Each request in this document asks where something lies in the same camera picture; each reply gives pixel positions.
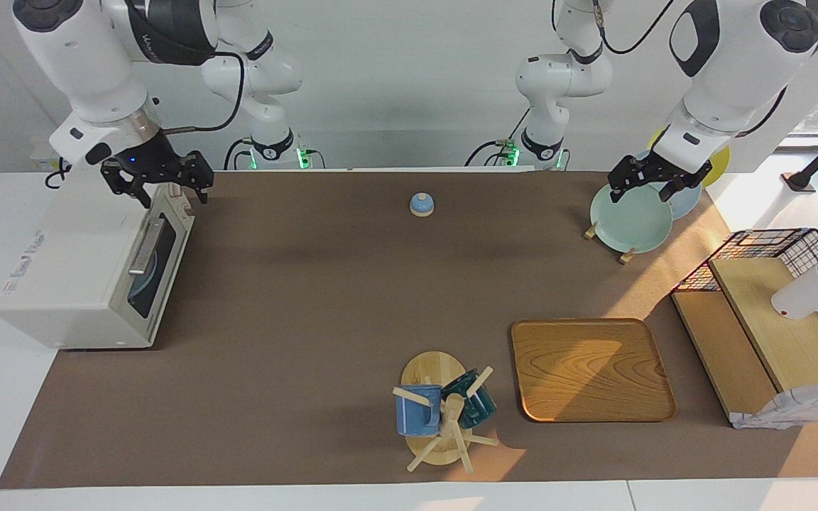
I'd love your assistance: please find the white toaster oven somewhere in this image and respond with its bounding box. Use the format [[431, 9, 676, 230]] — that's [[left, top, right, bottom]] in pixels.
[[0, 170, 195, 350]]

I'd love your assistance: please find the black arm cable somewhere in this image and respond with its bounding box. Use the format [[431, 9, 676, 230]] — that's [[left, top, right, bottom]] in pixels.
[[164, 53, 246, 134], [551, 0, 680, 56]]

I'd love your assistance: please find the patterned white cloth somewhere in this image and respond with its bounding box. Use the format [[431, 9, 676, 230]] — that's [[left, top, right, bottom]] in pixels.
[[731, 382, 818, 430]]

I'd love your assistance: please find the glass oven door with handle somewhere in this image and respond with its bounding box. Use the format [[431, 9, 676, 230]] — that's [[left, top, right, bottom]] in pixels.
[[114, 186, 195, 348]]

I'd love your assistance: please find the black right base cable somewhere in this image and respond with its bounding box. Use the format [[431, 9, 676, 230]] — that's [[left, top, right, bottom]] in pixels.
[[223, 138, 253, 171]]

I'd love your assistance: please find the black left base cable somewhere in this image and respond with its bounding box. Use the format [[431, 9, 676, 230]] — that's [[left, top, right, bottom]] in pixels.
[[464, 106, 532, 167]]

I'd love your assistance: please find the dark green mug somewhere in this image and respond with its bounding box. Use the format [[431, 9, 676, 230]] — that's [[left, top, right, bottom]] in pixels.
[[442, 369, 498, 429]]

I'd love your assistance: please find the wooden plate rack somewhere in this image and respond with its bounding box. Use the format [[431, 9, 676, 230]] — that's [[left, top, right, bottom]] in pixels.
[[583, 221, 637, 265]]

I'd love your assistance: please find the coiled black cable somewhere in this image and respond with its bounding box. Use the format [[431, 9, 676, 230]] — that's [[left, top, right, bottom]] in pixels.
[[45, 158, 72, 189]]

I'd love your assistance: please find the wooden serving tray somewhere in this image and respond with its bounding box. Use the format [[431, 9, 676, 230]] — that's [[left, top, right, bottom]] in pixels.
[[511, 318, 677, 423]]

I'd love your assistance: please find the wooden step shelf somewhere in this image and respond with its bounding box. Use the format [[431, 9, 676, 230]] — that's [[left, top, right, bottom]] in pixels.
[[672, 257, 818, 425]]

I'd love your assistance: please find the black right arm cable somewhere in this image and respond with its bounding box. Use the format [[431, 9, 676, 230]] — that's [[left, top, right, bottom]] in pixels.
[[164, 53, 246, 134]]

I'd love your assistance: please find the mint green plate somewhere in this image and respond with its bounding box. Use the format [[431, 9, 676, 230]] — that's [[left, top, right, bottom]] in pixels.
[[589, 183, 674, 253]]

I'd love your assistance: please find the pale blue plate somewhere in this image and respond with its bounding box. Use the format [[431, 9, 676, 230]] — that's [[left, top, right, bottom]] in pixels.
[[633, 149, 702, 221]]

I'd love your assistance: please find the black base cable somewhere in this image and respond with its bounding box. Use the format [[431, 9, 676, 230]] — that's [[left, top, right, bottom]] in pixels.
[[464, 106, 532, 167], [223, 138, 253, 171]]

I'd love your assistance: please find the black wire basket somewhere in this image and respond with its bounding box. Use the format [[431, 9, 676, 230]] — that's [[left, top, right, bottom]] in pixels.
[[670, 227, 818, 375]]

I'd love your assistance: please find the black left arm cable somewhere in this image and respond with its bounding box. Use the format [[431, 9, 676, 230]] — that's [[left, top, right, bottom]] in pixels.
[[551, 0, 680, 56]]

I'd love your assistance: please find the white bottle with clear cap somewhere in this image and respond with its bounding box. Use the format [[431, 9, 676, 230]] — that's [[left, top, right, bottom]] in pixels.
[[771, 241, 818, 320]]

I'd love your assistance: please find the yellow plate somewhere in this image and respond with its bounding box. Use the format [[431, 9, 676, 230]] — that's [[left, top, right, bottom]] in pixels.
[[647, 128, 731, 189]]

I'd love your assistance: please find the light blue plate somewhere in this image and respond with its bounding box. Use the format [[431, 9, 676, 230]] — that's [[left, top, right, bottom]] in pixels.
[[129, 245, 161, 300]]

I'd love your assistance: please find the wooden mug tree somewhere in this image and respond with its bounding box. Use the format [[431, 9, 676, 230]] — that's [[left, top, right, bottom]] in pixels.
[[392, 351, 500, 475]]

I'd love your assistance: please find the blue mug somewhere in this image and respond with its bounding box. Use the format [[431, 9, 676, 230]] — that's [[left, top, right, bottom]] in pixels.
[[395, 385, 444, 436]]

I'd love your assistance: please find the brown table mat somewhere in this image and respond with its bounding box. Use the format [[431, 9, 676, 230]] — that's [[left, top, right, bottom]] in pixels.
[[0, 170, 818, 490]]

